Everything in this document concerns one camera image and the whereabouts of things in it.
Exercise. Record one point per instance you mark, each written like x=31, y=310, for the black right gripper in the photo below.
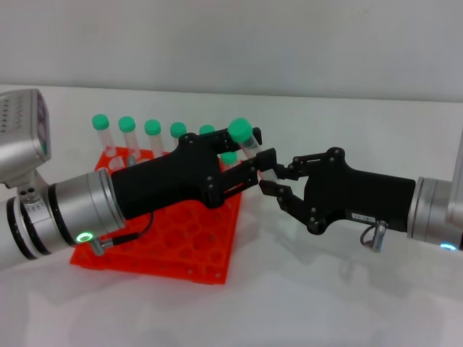
x=361, y=199

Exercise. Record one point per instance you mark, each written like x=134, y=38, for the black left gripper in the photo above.
x=170, y=180

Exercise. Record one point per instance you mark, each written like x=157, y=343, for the clear test tube green cap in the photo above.
x=207, y=129
x=177, y=129
x=152, y=126
x=100, y=122
x=228, y=159
x=126, y=124
x=239, y=130

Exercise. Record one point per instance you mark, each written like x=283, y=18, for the orange plastic test tube rack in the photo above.
x=202, y=246

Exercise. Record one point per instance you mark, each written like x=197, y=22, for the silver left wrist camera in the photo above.
x=21, y=144

